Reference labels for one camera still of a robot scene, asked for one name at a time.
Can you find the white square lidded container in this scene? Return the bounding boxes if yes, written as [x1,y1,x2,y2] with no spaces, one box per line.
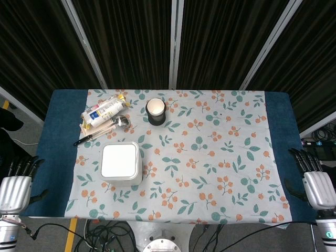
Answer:
[99,141,144,187]

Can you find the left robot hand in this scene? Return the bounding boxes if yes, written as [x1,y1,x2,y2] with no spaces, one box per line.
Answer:
[0,155,49,215]

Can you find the white cup in black sleeve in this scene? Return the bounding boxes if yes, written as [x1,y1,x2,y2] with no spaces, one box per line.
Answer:
[145,98,166,127]

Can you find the black floor cable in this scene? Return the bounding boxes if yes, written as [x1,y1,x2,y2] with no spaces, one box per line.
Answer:
[24,219,132,252]

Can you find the blue table cover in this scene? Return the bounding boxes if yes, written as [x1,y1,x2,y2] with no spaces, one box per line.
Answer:
[20,89,316,224]

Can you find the silver metal spoon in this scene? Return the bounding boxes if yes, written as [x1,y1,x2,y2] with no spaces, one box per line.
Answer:
[109,114,131,130]

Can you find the robot base with metal flange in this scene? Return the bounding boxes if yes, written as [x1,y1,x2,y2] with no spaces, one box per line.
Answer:
[126,220,197,252]

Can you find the floral printed tablecloth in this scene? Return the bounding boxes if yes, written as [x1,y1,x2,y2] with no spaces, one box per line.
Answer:
[64,89,293,228]

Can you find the black power strip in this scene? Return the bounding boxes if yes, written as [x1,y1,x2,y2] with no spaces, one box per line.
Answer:
[300,140,336,148]

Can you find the black folding screen panels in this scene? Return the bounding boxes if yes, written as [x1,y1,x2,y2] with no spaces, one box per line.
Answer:
[0,0,336,132]

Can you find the crumpled printed snack packet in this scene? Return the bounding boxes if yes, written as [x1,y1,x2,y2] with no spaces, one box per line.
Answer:
[80,94,130,130]

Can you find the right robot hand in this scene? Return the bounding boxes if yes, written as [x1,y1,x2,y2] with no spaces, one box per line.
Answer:
[283,148,336,209]

